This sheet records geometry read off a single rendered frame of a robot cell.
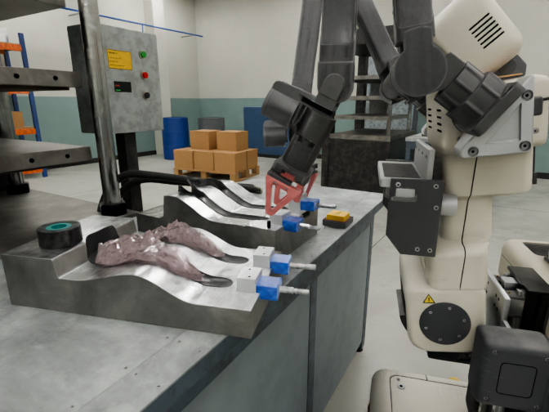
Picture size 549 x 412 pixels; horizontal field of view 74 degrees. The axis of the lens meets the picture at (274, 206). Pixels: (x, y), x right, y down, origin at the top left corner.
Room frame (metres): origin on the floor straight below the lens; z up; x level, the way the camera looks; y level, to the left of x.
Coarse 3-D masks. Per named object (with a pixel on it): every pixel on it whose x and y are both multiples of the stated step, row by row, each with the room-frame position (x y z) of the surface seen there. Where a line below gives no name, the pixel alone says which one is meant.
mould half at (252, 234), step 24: (216, 192) 1.10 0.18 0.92; (240, 192) 1.16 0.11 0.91; (144, 216) 1.07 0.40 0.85; (168, 216) 1.02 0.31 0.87; (192, 216) 0.97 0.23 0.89; (216, 216) 0.97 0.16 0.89; (312, 216) 1.03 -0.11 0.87; (240, 240) 0.89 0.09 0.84; (264, 240) 0.85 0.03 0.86; (288, 240) 0.90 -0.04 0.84
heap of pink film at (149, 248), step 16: (176, 224) 0.77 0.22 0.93; (112, 240) 0.76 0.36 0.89; (128, 240) 0.76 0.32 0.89; (144, 240) 0.76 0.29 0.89; (160, 240) 0.76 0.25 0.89; (176, 240) 0.74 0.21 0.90; (192, 240) 0.74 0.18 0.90; (208, 240) 0.77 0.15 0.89; (96, 256) 0.71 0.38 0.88; (112, 256) 0.68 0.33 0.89; (128, 256) 0.66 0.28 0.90; (144, 256) 0.64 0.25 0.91; (160, 256) 0.64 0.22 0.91; (176, 256) 0.66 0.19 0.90; (176, 272) 0.63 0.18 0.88; (192, 272) 0.64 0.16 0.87
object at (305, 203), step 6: (306, 198) 1.00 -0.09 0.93; (312, 198) 1.00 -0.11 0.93; (288, 204) 0.99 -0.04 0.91; (294, 204) 0.98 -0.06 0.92; (300, 204) 0.98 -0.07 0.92; (306, 204) 0.97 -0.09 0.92; (312, 204) 0.96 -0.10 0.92; (318, 204) 0.97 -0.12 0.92; (324, 204) 0.96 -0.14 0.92; (330, 204) 0.95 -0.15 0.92; (294, 210) 0.98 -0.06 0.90; (300, 210) 0.97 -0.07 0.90; (306, 210) 0.97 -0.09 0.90; (312, 210) 0.96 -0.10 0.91
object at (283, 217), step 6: (282, 210) 0.92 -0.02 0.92; (288, 210) 0.92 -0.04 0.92; (270, 216) 0.89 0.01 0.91; (276, 216) 0.88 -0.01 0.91; (282, 216) 0.88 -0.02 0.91; (288, 216) 0.91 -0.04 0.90; (276, 222) 0.88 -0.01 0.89; (282, 222) 0.88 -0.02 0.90; (288, 222) 0.87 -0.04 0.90; (294, 222) 0.86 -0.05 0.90; (300, 222) 0.88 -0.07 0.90; (288, 228) 0.87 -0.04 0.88; (294, 228) 0.86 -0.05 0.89; (300, 228) 0.88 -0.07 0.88; (306, 228) 0.86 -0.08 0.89; (312, 228) 0.86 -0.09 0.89; (318, 228) 0.85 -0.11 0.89
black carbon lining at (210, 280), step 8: (96, 232) 0.77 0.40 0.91; (104, 232) 0.78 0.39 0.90; (112, 232) 0.80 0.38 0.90; (88, 240) 0.74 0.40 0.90; (96, 240) 0.77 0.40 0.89; (104, 240) 0.78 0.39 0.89; (88, 248) 0.73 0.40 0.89; (96, 248) 0.76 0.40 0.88; (88, 256) 0.72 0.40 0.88; (224, 256) 0.76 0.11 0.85; (232, 256) 0.77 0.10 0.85; (240, 256) 0.76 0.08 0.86; (96, 264) 0.68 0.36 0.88; (208, 280) 0.65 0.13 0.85; (216, 280) 0.65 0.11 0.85; (224, 280) 0.65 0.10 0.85
